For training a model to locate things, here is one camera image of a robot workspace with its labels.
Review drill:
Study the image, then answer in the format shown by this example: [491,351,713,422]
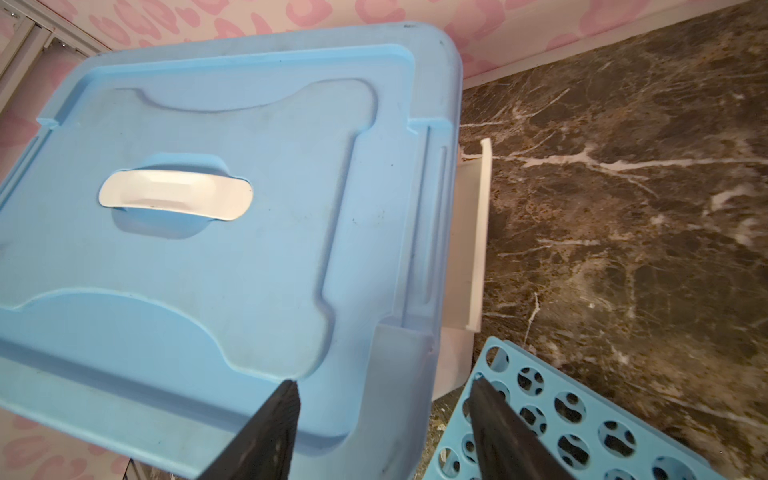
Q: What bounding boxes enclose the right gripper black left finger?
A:
[198,380,300,480]

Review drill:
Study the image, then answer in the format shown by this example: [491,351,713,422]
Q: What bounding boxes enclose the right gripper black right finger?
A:
[468,378,573,480]

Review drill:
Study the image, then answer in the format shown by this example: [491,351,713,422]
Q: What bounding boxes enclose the blue plastic box lid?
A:
[1,22,463,479]

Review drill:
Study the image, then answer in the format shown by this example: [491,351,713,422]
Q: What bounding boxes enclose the white plastic storage box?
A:
[432,138,493,400]

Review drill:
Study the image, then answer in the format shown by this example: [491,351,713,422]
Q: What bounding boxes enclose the blue test tube rack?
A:
[422,335,727,480]

